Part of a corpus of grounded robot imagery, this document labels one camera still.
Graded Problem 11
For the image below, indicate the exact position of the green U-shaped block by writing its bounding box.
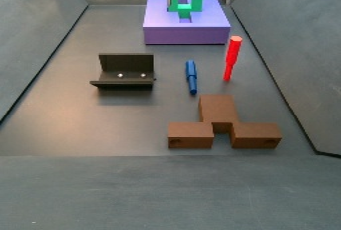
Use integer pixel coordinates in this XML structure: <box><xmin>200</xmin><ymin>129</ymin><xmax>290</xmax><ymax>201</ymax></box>
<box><xmin>168</xmin><ymin>0</ymin><xmax>203</xmax><ymax>19</ymax></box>

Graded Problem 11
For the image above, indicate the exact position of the purple base block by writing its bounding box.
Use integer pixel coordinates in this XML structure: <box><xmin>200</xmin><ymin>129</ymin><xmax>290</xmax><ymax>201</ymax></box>
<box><xmin>143</xmin><ymin>0</ymin><xmax>231</xmax><ymax>45</ymax></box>

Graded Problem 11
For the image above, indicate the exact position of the blue peg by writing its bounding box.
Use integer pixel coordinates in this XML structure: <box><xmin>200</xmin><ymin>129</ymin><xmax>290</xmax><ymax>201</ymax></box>
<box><xmin>184</xmin><ymin>60</ymin><xmax>196</xmax><ymax>95</ymax></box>

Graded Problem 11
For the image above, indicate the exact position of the black angle bracket fixture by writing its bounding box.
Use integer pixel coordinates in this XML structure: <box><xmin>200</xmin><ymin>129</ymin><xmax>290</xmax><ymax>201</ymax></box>
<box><xmin>89</xmin><ymin>53</ymin><xmax>155</xmax><ymax>88</ymax></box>

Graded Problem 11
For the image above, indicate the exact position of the red peg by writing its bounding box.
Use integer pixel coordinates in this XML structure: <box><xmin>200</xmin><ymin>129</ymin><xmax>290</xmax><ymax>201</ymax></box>
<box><xmin>223</xmin><ymin>35</ymin><xmax>242</xmax><ymax>81</ymax></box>

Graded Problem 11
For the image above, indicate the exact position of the brown T-shaped block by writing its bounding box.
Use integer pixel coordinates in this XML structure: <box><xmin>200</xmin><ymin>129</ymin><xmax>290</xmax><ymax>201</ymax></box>
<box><xmin>167</xmin><ymin>95</ymin><xmax>282</xmax><ymax>149</ymax></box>

